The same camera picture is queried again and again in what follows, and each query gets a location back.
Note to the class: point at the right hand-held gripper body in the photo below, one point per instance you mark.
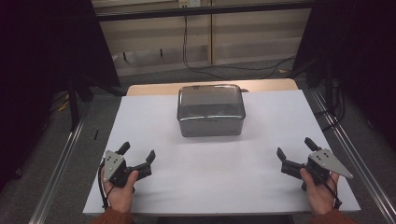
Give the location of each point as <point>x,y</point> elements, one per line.
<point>322,165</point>

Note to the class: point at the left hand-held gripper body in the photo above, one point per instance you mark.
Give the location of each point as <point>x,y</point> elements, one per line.
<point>113,166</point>

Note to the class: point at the grey plastic box with lid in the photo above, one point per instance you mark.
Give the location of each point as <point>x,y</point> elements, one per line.
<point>211,109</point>

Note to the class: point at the person's left hand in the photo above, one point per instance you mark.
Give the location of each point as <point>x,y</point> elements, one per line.
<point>120,194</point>

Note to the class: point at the person's right hand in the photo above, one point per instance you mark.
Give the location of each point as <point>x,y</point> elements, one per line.
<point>317,196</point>

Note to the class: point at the small black strip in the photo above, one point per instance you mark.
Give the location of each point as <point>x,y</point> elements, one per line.
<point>96,134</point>

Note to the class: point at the white board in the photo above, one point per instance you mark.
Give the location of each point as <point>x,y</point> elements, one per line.
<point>214,174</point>

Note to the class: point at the wooden table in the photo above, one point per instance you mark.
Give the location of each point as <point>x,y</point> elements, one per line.
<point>155,88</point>

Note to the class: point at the black stand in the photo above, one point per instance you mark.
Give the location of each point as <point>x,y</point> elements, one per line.
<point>74,102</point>

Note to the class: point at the black curtain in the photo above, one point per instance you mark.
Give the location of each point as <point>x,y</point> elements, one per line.
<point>358,56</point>
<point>46,62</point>

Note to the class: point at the black horizontal bar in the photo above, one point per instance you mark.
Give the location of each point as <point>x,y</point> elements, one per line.
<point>202,11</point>

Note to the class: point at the metal floor rail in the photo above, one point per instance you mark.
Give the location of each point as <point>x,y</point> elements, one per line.
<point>358,161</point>
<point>59,171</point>

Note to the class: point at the white wall outlet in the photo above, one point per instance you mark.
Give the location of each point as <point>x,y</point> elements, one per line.
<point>189,3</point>

